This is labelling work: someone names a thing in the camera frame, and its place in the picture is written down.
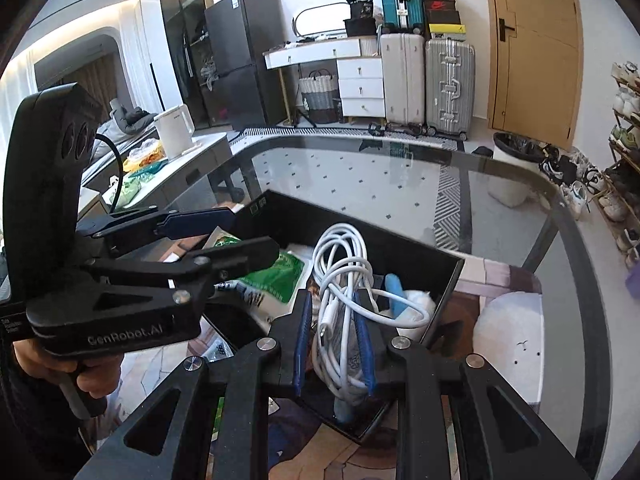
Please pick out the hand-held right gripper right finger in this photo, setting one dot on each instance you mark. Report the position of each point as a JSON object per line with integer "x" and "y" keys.
{"x": 365, "y": 350}

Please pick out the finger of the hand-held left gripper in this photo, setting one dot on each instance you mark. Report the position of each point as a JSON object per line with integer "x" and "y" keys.
{"x": 230, "y": 260}
{"x": 200, "y": 222}

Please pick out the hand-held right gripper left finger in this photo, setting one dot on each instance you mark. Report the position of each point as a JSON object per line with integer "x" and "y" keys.
{"x": 302, "y": 340}

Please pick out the green white packet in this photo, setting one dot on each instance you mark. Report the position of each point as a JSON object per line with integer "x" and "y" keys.
{"x": 280, "y": 270}

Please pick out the black cardboard box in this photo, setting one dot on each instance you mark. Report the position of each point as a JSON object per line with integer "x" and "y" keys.
{"x": 400, "y": 255}

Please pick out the person's left hand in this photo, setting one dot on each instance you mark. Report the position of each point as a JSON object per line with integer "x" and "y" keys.
{"x": 37, "y": 362}

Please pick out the white side cabinet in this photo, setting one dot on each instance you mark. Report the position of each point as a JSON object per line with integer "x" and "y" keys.
{"x": 200, "y": 160}

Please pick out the white medicine packet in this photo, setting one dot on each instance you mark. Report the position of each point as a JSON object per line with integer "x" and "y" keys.
{"x": 222, "y": 352}

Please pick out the pile of snack packets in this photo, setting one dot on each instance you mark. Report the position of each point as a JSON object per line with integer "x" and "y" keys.
{"x": 142, "y": 160}

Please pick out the white kettle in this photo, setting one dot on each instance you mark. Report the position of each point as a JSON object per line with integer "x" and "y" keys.
{"x": 172, "y": 132}

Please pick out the grey jacket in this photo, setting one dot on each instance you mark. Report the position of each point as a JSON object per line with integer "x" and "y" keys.
{"x": 132, "y": 120}

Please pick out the printed desk mat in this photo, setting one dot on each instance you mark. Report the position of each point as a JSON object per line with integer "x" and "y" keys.
{"x": 155, "y": 367}

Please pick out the brown curtain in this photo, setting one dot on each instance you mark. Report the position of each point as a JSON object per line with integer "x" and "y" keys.
{"x": 95, "y": 80}

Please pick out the black fridge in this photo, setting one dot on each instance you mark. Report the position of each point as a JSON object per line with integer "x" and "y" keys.
{"x": 245, "y": 60}

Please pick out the woven basket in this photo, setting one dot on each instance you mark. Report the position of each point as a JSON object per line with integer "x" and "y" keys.
{"x": 319, "y": 95}

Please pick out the dark glass cabinet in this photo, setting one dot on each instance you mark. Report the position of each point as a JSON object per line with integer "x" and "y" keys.
{"x": 180, "y": 35}

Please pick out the white dressing table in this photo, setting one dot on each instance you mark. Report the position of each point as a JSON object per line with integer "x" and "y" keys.
{"x": 360, "y": 85}

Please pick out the oval mirror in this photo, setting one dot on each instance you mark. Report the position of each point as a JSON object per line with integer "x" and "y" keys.
{"x": 320, "y": 20}

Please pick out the trash bin with black liner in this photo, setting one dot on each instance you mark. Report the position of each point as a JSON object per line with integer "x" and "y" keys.
{"x": 515, "y": 160}

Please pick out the white suitcase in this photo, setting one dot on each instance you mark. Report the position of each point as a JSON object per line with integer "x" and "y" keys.
{"x": 402, "y": 80}

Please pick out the black bag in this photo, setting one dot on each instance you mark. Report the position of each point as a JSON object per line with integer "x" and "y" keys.
{"x": 360, "y": 25}

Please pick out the group of sneakers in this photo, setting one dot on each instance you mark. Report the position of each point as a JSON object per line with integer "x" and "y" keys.
{"x": 580, "y": 195}

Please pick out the silver suitcase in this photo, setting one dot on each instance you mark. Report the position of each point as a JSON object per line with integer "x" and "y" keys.
{"x": 450, "y": 85}

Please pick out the purple bag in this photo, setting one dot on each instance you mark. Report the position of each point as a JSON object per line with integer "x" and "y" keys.
{"x": 634, "y": 276}

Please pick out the wooden door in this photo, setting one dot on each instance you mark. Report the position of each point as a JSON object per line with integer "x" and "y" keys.
{"x": 535, "y": 85}

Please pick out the plain black shoe box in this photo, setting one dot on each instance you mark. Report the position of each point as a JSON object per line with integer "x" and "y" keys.
{"x": 443, "y": 18}

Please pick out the black shoe box red logo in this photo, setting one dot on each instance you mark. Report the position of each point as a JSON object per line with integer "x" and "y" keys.
{"x": 440, "y": 6}

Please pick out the wooden shoe rack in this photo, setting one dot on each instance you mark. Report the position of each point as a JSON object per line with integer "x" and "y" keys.
{"x": 627, "y": 120}

